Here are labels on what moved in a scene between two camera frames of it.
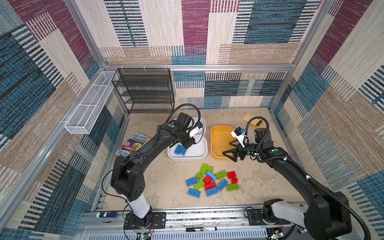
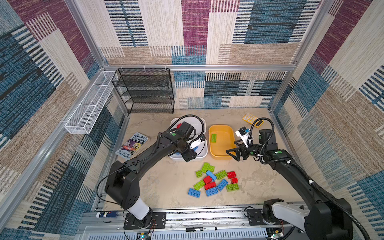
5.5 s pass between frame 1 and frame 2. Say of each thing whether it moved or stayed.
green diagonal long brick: stayed
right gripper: stayed
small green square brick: stayed
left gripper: moved
